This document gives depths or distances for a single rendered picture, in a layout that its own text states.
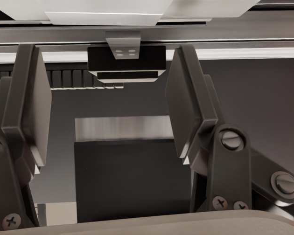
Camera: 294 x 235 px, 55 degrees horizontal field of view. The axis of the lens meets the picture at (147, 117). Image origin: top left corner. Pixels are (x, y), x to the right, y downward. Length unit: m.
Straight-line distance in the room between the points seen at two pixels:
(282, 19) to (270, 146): 0.39
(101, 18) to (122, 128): 0.09
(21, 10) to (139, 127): 0.13
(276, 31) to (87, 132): 0.40
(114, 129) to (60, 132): 0.54
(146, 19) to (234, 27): 0.31
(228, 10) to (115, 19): 0.09
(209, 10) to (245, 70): 0.59
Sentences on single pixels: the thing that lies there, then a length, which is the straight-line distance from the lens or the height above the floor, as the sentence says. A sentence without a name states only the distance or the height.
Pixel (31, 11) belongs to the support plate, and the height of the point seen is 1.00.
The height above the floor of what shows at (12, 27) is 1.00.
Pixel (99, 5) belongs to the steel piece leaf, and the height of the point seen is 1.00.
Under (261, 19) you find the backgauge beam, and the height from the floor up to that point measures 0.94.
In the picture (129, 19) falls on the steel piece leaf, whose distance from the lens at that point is 0.24.
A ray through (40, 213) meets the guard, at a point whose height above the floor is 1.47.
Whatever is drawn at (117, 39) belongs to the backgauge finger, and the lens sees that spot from 0.29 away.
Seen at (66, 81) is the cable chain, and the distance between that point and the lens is 0.64.
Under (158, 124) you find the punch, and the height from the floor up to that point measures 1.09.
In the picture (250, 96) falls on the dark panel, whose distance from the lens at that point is 0.81.
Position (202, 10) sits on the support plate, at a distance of 0.23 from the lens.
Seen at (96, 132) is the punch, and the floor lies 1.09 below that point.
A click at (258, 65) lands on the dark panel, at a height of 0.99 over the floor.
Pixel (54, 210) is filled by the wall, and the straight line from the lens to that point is 2.59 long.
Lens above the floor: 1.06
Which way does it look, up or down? 4 degrees up
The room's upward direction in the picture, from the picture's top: 179 degrees clockwise
